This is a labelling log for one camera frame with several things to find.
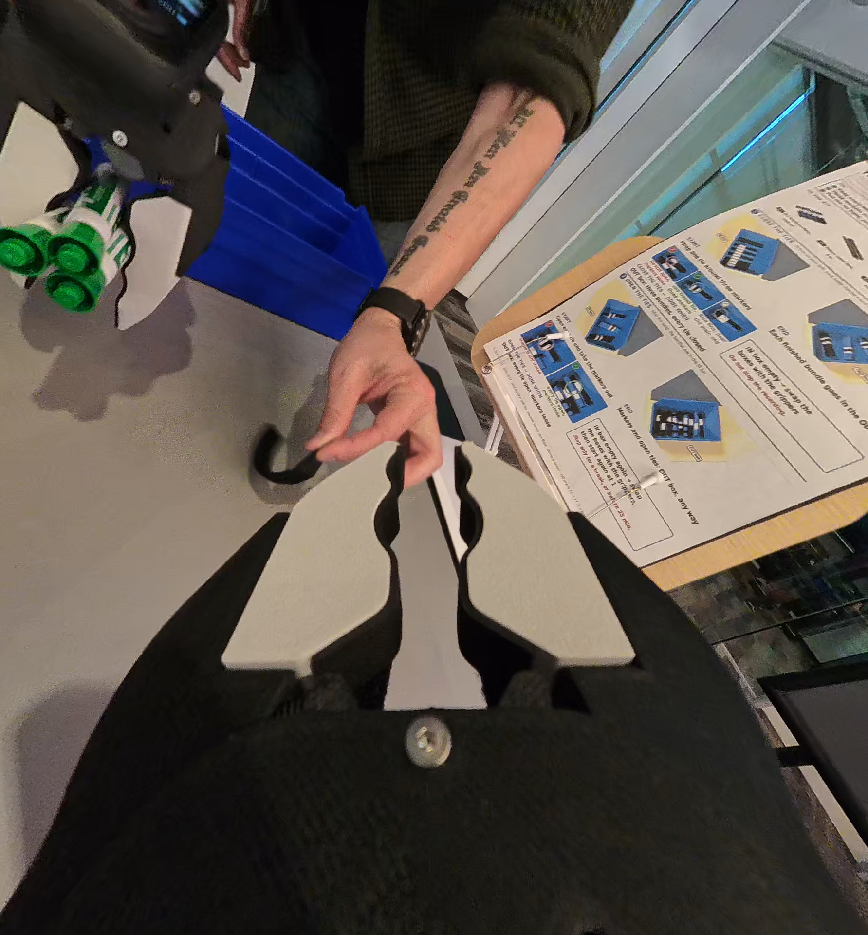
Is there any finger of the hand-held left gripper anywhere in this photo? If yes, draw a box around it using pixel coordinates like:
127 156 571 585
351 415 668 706
0 102 92 292
114 196 197 333

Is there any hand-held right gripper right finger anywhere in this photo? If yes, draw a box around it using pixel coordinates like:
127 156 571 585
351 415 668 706
452 440 639 671

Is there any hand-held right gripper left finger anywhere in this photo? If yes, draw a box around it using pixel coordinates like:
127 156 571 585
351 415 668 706
219 440 407 678

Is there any green whiteboard marker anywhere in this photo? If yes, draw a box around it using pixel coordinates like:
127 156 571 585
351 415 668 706
43 219 137 315
45 171 134 279
0 208 77 279

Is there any black hook-and-loop strap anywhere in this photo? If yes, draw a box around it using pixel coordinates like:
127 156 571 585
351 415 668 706
253 426 365 486

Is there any another person's forearm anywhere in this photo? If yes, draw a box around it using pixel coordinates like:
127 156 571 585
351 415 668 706
386 82 575 311

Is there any blue plastic bin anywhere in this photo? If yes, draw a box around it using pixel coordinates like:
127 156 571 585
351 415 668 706
83 102 389 343

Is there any printed instruction sheet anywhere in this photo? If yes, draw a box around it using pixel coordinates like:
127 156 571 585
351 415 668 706
482 162 868 571

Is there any black monitor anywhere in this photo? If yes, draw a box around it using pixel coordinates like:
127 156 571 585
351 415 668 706
758 657 868 859

